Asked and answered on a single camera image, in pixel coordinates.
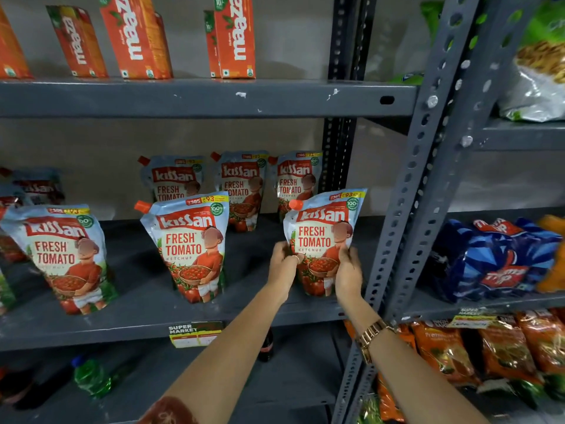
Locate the row of orange snack bags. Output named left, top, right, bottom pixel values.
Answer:
left=344, top=309, right=565, bottom=422

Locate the orange chip bag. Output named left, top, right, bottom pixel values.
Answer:
left=536, top=214, right=565, bottom=293

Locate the grey perforated upright post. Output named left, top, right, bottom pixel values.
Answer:
left=381, top=0, right=546, bottom=325
left=331, top=0, right=484, bottom=424

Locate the row of orange juice cartons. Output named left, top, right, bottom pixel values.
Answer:
left=0, top=0, right=257, bottom=80

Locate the small cola bottle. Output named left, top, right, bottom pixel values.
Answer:
left=258, top=329, right=274, bottom=363

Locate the small green bottle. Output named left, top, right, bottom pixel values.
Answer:
left=71, top=355, right=114, bottom=399

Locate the blue red snack multipack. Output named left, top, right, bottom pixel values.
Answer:
left=430, top=218, right=564, bottom=303

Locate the person's right forearm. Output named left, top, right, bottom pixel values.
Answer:
left=340, top=300, right=491, bottom=424

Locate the row of ketchup pouches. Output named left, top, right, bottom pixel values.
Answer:
left=0, top=150, right=324, bottom=316

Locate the green white snack bag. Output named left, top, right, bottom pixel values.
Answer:
left=497, top=0, right=565, bottom=123

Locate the black perforated upright post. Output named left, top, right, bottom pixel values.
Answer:
left=317, top=0, right=378, bottom=195

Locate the small yellow price tag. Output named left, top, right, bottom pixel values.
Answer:
left=448, top=307, right=500, bottom=330
left=168, top=322, right=224, bottom=349

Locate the person's left forearm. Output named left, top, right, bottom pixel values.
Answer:
left=161, top=286, right=288, bottom=424

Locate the person's right hand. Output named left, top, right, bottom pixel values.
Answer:
left=334, top=246, right=364, bottom=309

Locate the person's left hand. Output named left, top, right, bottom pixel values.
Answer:
left=266, top=240, right=306, bottom=304

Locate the gold wristwatch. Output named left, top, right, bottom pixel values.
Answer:
left=355, top=319, right=396, bottom=366

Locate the brown patterned left sleeve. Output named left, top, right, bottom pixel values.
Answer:
left=137, top=395, right=200, bottom=424

